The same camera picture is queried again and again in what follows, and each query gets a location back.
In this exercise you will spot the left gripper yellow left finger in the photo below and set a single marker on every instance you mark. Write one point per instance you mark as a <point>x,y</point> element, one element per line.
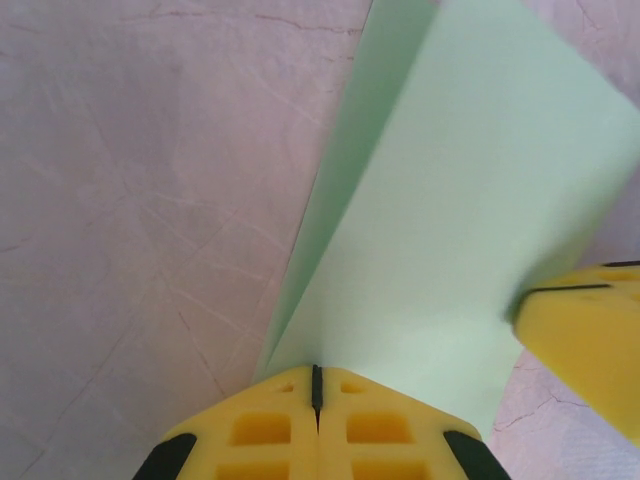
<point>260,430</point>

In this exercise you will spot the light green paper sheet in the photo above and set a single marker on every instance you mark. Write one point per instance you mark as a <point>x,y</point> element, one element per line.
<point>450,200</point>

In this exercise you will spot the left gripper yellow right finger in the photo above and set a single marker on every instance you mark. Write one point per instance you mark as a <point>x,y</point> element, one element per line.
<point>380,430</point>

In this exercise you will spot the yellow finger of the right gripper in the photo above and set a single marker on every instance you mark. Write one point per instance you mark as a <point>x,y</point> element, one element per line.
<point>615,275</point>
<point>590,345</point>

